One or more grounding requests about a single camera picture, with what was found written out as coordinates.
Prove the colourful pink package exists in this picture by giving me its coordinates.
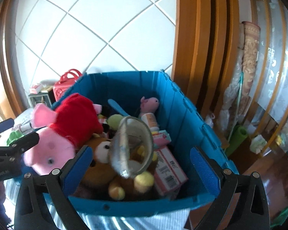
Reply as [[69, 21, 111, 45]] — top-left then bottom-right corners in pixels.
[[151, 129, 171, 148]]

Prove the pink tissue pack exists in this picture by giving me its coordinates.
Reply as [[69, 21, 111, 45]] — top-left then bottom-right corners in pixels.
[[29, 83, 45, 94]]

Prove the striped blue bed sheet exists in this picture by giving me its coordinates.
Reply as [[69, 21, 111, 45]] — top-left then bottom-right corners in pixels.
[[2, 108, 190, 230]]

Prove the blue plastic scoop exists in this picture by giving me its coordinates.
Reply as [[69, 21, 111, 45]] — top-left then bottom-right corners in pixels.
[[108, 99, 130, 117]]

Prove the clear plastic cup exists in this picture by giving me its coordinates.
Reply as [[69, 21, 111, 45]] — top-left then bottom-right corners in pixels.
[[109, 116, 154, 178]]

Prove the small pink plush toy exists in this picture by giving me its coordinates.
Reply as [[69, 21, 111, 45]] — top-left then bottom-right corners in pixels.
[[134, 96, 160, 118]]

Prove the white crumpled bag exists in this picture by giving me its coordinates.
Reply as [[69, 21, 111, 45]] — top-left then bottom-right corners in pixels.
[[251, 134, 267, 154]]

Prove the frosted glass sliding door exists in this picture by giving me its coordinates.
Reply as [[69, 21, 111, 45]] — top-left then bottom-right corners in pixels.
[[251, 0, 288, 149]]

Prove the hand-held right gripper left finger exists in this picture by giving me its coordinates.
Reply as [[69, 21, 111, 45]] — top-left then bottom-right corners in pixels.
[[14, 146, 94, 230]]

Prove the green cloth bag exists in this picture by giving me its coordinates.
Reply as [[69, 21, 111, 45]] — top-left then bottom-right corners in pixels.
[[7, 131, 25, 145]]

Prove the green rolled mat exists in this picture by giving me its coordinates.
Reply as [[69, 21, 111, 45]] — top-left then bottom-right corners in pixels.
[[224, 125, 249, 158]]

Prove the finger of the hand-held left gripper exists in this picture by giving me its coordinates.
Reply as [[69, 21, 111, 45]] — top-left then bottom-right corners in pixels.
[[0, 118, 15, 135], [0, 132, 40, 161]]

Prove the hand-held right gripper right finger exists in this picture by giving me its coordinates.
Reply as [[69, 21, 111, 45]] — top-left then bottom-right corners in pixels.
[[190, 145, 270, 230]]

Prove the red bear suitcase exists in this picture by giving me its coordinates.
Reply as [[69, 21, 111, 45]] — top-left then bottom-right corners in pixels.
[[53, 69, 83, 101]]

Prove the pink pig plush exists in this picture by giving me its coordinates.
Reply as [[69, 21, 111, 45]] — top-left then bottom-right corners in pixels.
[[23, 93, 104, 175]]

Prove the black gift box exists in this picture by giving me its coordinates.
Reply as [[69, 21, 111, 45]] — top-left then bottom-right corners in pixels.
[[28, 92, 56, 108]]

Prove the brown teddy bear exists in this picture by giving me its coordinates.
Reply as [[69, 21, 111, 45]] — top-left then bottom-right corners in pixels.
[[80, 136, 159, 201]]

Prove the pink white tissue box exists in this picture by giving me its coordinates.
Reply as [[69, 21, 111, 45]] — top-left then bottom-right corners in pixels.
[[154, 147, 189, 197]]

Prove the rolled patterned carpet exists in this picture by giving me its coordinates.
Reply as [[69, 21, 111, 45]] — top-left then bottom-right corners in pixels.
[[238, 21, 261, 116]]

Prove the wooden framed padded headboard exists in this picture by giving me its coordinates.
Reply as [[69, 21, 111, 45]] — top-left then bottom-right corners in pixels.
[[0, 0, 239, 115]]

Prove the white orange bottle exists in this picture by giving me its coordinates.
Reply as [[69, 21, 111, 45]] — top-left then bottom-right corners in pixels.
[[141, 113, 160, 134]]

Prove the blue plastic storage crate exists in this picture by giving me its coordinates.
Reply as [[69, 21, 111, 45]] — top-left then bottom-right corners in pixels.
[[42, 69, 239, 217]]

